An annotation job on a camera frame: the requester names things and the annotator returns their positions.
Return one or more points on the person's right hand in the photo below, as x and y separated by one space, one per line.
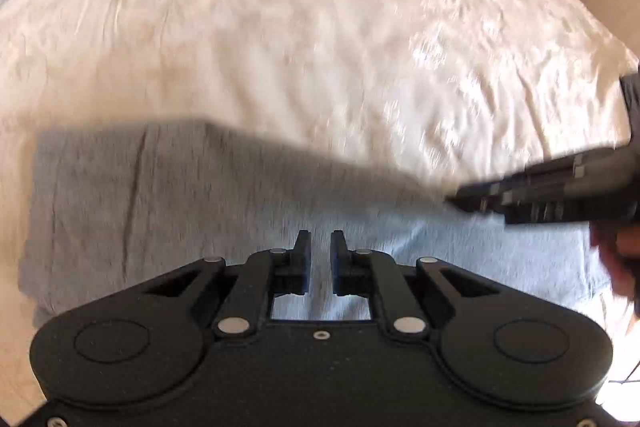
620 262

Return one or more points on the dark grey cloth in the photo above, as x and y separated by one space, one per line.
632 107

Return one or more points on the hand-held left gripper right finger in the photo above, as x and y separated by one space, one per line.
339 259

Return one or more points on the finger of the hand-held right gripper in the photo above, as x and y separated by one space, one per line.
480 196
540 213

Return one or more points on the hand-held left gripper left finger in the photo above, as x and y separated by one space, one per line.
303 259

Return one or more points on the cream embroidered bedspread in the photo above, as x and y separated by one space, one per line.
250 32

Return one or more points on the grey speckled pants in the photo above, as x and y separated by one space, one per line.
150 207

